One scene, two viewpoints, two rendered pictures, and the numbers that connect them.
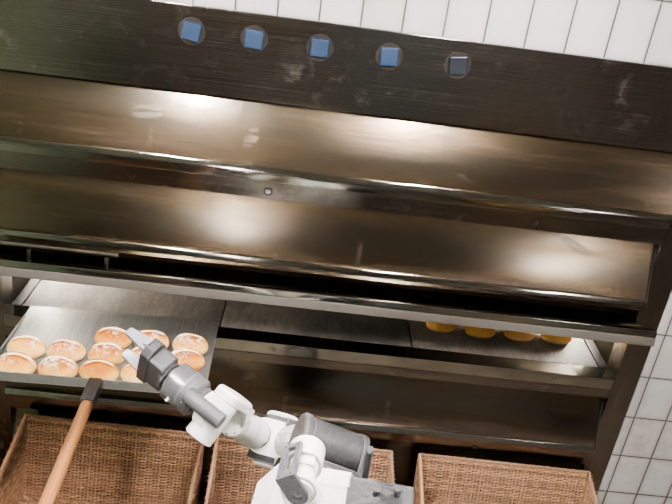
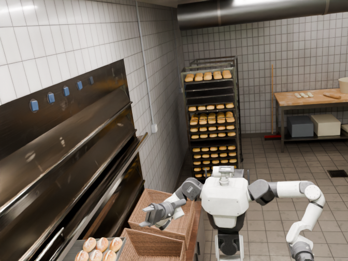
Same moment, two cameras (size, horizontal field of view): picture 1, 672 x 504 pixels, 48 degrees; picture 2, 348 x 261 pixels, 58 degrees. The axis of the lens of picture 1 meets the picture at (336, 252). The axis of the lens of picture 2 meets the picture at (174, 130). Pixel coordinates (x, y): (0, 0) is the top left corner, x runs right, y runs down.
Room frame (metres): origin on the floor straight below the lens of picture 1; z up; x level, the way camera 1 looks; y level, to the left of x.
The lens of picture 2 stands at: (0.83, 1.67, 2.33)
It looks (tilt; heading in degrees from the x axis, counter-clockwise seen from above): 19 degrees down; 286
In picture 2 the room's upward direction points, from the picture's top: 7 degrees counter-clockwise
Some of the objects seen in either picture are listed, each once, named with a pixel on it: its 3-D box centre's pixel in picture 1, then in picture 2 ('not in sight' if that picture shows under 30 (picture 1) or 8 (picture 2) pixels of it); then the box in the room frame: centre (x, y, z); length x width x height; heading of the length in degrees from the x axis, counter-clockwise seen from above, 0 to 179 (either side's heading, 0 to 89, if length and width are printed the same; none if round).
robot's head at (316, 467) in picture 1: (302, 473); (222, 173); (1.03, 0.00, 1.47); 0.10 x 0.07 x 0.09; 177
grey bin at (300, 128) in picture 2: not in sight; (299, 126); (0.08, -4.05, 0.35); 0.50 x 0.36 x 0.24; 93
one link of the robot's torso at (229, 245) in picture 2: not in sight; (228, 231); (1.03, -0.09, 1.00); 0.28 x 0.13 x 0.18; 95
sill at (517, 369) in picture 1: (315, 347); (96, 215); (1.91, 0.02, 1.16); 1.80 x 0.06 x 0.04; 94
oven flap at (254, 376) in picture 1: (310, 391); (103, 232); (1.88, 0.02, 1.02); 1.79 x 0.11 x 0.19; 94
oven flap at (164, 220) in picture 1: (331, 236); (88, 164); (1.88, 0.02, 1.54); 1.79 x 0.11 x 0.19; 94
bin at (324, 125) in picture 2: not in sight; (324, 124); (-0.34, -4.08, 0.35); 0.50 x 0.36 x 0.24; 95
